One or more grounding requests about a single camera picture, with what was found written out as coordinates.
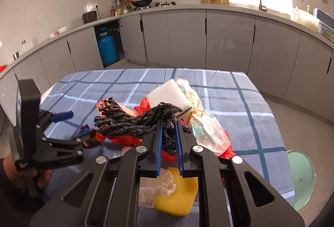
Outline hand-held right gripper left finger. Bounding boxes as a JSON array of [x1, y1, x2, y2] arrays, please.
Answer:
[[29, 121, 164, 227]]

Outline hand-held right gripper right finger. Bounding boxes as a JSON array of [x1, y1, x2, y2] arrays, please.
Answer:
[[175, 120, 306, 227]]

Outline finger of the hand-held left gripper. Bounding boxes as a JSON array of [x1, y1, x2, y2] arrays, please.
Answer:
[[37, 109, 74, 129], [39, 128, 97, 165]]

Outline red plastic bag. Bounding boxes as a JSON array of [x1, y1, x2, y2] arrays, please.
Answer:
[[77, 98, 234, 162]]

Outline printed clear plastic bag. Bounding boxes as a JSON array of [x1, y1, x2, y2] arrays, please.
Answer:
[[175, 79, 231, 157]]

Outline black knitted glove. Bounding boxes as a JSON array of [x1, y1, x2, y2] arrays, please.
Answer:
[[93, 97, 194, 154]]

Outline white foam block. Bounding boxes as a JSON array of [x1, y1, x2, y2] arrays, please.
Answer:
[[147, 79, 192, 119]]

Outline mint green round bin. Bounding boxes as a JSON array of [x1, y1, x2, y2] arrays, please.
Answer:
[[286, 149, 316, 212]]

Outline person's left hand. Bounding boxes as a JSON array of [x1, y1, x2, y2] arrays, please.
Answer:
[[3, 155, 54, 192]]

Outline clear crumpled plastic wrap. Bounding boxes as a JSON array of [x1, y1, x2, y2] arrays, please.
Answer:
[[138, 168, 176, 208]]

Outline yellow sponge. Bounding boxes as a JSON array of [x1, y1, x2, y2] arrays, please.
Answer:
[[154, 167, 200, 217]]

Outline blue checked tablecloth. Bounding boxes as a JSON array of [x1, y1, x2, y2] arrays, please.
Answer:
[[37, 68, 296, 227]]

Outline blue gas cylinder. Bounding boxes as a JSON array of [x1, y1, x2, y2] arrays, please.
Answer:
[[97, 26, 118, 66]]

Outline grey kitchen base cabinets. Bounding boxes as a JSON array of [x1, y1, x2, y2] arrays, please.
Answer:
[[0, 6, 334, 123]]

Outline metal spice rack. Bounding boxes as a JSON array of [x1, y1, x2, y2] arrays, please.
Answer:
[[113, 0, 137, 15]]

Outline black wok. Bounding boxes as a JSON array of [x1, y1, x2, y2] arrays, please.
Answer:
[[125, 0, 154, 8]]

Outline white plastic basin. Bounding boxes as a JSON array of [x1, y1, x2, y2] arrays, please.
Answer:
[[290, 6, 320, 29]]

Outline blue dish rack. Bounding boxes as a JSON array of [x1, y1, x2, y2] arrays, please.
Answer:
[[313, 8, 334, 42]]

